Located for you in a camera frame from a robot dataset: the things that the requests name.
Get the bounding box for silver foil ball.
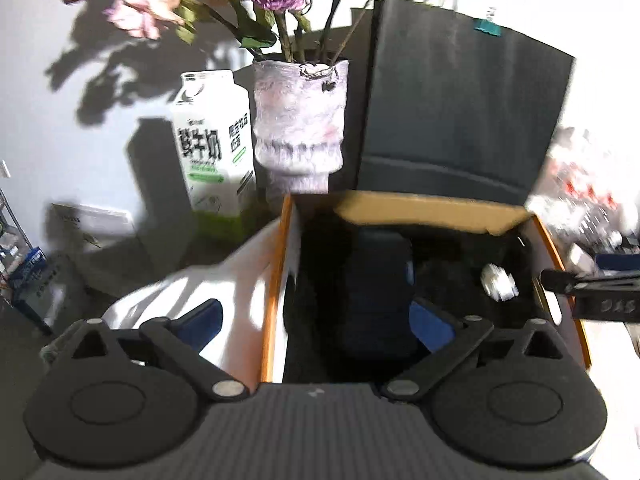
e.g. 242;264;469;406
480;263;518;301

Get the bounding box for navy blue pouch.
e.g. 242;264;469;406
344;229;413;356

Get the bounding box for white fluffy blanket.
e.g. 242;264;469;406
103;220;279;390

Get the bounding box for pack of water bottles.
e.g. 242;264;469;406
525;127;639;255

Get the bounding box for red orange cardboard box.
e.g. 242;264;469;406
260;192;563;385

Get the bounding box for blue white boxes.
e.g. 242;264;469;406
8;247;53;335

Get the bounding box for white green milk carton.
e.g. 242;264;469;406
171;70;256;219

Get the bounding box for black paper shopping bag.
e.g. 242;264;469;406
356;0;574;205

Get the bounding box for frosted glass flower vase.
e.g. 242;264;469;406
254;60;349;200

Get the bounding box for teal binder clip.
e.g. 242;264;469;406
475;6;501;37

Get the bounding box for white board leaning on wall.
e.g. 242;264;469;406
50;203;137;256

